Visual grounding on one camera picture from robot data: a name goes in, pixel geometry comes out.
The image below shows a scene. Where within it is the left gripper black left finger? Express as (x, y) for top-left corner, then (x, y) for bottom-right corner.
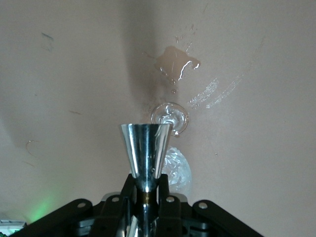
(24, 174), (136, 237)

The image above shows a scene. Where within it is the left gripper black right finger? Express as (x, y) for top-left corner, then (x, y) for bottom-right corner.
(158, 173), (265, 237)

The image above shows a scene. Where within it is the steel double jigger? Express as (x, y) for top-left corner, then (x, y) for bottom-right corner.
(116, 122), (172, 237)

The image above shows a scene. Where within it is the clear stemmed wine glass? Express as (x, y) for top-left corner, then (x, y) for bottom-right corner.
(150, 102), (193, 198)

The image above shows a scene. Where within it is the brown liquid puddle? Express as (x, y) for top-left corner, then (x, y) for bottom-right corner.
(153, 45), (202, 86)

